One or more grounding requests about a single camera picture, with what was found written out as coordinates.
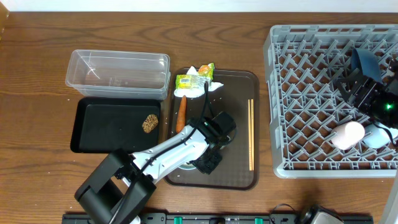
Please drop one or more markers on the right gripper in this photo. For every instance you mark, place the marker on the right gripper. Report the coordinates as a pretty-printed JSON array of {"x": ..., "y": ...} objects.
[{"x": 368, "y": 90}]

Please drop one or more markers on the clear plastic bin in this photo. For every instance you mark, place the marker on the clear plastic bin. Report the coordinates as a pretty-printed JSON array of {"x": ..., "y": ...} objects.
[{"x": 119, "y": 74}]

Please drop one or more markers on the black waste tray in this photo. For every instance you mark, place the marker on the black waste tray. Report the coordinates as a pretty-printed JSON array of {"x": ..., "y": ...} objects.
[{"x": 103, "y": 125}]

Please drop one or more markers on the green snack wrapper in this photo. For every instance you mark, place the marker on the green snack wrapper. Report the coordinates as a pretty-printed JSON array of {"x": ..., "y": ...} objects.
[{"x": 191, "y": 81}]

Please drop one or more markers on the dried shiitake mushroom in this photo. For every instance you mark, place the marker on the dried shiitake mushroom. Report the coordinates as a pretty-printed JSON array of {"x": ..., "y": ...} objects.
[{"x": 150, "y": 123}]

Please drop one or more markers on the dark blue plate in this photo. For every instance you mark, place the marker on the dark blue plate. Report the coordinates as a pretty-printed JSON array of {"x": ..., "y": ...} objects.
[{"x": 367, "y": 63}]

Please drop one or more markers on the orange carrot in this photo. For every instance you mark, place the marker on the orange carrot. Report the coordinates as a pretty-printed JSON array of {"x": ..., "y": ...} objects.
[{"x": 180, "y": 124}]

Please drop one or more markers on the white crumpled napkin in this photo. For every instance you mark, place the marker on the white crumpled napkin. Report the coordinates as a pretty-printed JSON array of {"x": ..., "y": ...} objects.
[{"x": 195, "y": 93}]

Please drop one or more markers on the small pink cup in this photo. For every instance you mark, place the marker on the small pink cup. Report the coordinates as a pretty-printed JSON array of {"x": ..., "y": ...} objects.
[{"x": 347, "y": 135}]

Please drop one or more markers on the brown serving tray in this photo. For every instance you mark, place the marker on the brown serving tray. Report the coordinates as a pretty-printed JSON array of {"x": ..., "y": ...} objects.
[{"x": 233, "y": 171}]

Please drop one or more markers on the grey dishwasher rack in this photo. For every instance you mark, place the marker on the grey dishwasher rack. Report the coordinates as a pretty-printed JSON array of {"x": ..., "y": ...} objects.
[{"x": 301, "y": 64}]

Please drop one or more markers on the orange snack wrapper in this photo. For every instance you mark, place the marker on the orange snack wrapper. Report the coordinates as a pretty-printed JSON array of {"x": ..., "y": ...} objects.
[{"x": 207, "y": 71}]

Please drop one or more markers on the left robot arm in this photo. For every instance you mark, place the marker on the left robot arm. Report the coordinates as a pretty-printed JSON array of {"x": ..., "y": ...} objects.
[{"x": 118, "y": 189}]

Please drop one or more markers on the light blue rice bowl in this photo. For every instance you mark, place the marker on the light blue rice bowl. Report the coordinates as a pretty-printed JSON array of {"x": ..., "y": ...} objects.
[{"x": 187, "y": 166}]

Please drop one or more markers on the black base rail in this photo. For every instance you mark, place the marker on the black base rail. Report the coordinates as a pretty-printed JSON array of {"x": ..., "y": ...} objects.
[{"x": 162, "y": 218}]

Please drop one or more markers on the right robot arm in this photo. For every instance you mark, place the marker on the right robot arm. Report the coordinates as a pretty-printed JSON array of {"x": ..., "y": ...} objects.
[{"x": 384, "y": 104}]

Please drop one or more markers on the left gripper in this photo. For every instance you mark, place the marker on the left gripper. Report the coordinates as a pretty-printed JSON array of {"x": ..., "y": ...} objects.
[{"x": 211, "y": 165}]

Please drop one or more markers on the small blue cup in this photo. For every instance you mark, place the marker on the small blue cup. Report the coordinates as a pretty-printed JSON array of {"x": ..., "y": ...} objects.
[{"x": 376, "y": 135}]

